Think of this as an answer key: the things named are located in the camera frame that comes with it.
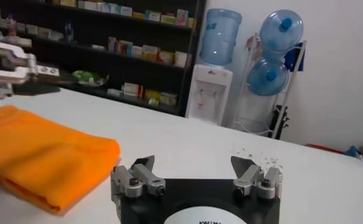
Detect blue water jug with label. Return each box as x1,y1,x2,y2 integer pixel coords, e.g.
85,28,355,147
199,8,242,66

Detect white water dispenser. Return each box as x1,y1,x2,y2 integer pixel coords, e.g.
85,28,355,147
185,63,233,126

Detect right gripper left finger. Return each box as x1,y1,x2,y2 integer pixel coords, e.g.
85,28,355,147
110,155,167,201

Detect clear bottle pink contents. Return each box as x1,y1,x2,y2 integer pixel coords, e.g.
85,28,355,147
7,13,18,37

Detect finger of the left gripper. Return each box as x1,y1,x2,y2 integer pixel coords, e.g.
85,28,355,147
0,82,62,102
0,38,61,86

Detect red white medicine box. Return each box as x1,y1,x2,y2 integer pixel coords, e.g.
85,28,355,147
158,50,175,65

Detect pink colourful upright box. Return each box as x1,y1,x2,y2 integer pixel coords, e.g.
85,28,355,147
175,9,189,27

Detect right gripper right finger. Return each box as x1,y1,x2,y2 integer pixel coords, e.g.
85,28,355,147
230,155,283,200

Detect peach hanging cloth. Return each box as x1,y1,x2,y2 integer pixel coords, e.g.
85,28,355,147
245,35,263,61

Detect orange t-shirt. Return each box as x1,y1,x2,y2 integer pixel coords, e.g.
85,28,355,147
0,105,121,215

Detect small scattered crumbs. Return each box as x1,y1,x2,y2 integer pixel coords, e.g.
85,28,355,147
234,147,284,170

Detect black shelving unit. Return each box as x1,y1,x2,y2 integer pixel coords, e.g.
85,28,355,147
0,0,207,118

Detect orange white medicine box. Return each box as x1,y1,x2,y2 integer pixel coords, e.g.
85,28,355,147
142,44,160,61

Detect white metal jug rack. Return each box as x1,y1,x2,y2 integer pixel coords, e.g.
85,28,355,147
230,33,307,140

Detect blue bottle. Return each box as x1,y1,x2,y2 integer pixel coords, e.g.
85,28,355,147
64,21,75,42

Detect white box red stripe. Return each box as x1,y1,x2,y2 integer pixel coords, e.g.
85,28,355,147
123,82,143,98

